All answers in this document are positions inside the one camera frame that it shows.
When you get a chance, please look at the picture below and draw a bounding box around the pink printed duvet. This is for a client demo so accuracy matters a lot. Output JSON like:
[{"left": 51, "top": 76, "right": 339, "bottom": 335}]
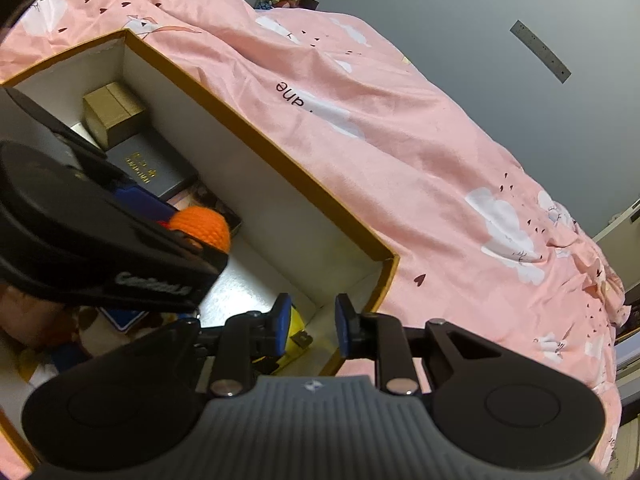
[{"left": 1, "top": 0, "right": 629, "bottom": 469}]

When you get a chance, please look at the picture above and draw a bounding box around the orange cardboard storage box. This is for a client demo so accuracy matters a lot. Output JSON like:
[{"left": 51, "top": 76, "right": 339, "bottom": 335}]
[{"left": 1, "top": 30, "right": 419, "bottom": 479}]

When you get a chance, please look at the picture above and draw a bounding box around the yellow tape measure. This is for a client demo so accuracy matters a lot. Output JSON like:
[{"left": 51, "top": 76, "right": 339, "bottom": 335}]
[{"left": 252, "top": 307, "right": 314, "bottom": 370}]

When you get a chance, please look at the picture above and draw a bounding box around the white rectangular box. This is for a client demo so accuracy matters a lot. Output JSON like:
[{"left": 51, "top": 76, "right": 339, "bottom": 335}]
[{"left": 70, "top": 122, "right": 100, "bottom": 148}]

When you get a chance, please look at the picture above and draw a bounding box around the small gold cube box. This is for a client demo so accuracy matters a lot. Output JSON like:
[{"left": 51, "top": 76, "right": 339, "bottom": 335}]
[{"left": 82, "top": 81, "right": 150, "bottom": 151}]

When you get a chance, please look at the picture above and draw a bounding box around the person's hand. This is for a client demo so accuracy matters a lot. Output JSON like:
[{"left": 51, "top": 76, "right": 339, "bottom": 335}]
[{"left": 1, "top": 284, "right": 75, "bottom": 348}]

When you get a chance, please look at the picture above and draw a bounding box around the orange crochet toy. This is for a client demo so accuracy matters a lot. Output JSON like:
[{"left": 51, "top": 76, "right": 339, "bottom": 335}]
[{"left": 160, "top": 206, "right": 231, "bottom": 254}]

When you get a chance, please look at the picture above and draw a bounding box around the brown plush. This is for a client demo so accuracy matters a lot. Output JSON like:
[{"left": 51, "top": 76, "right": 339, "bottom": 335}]
[{"left": 76, "top": 307, "right": 198, "bottom": 356}]

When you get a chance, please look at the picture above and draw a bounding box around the dark grey gift box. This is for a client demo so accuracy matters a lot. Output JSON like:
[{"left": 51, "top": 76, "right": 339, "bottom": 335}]
[{"left": 106, "top": 129, "right": 198, "bottom": 200}]

